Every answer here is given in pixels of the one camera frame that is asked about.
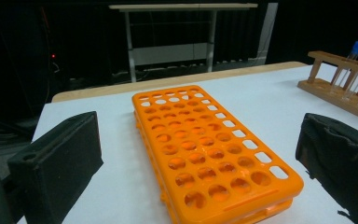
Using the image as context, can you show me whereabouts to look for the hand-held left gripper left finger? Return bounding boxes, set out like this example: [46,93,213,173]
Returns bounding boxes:
[7,111,104,224]

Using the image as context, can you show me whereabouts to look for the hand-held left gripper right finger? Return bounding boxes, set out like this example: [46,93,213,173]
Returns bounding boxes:
[295,112,358,224]

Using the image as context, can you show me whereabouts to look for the wooden stick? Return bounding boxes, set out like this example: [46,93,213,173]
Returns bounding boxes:
[296,50,358,125]

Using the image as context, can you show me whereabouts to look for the orange plastic test tube rack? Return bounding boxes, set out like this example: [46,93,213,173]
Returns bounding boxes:
[131,85,305,224]

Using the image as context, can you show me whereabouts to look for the white table mat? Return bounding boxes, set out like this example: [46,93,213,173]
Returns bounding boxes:
[17,63,358,224]

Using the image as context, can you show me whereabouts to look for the power strip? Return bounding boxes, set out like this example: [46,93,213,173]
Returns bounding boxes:
[213,58,253,64]

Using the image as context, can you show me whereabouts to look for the white metal desk frame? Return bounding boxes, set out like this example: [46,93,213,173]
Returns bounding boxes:
[107,2,259,83]

